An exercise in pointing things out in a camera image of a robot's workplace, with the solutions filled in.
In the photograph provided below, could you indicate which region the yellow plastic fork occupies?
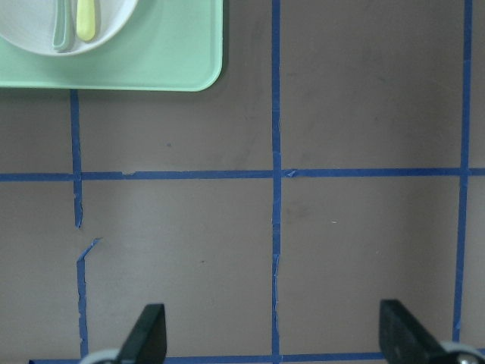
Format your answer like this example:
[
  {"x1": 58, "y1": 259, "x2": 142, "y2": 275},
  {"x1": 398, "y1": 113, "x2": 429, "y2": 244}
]
[{"x1": 76, "y1": 0, "x2": 96, "y2": 42}]

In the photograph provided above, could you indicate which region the light green spoon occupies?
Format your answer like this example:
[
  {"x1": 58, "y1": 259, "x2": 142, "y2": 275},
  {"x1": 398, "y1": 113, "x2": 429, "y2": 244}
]
[{"x1": 52, "y1": 0, "x2": 74, "y2": 53}]

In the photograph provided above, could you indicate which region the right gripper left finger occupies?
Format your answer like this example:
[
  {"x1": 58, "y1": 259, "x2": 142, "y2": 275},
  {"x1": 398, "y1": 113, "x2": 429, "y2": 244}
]
[{"x1": 114, "y1": 303, "x2": 167, "y2": 363}]

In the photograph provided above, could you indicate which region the light green tray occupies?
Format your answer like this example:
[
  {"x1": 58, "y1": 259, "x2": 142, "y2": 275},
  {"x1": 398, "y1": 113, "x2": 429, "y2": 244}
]
[{"x1": 1, "y1": 1, "x2": 224, "y2": 92}]

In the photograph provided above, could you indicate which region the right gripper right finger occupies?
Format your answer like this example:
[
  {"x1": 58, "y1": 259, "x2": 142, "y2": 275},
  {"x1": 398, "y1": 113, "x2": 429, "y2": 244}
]
[{"x1": 379, "y1": 300, "x2": 443, "y2": 363}]

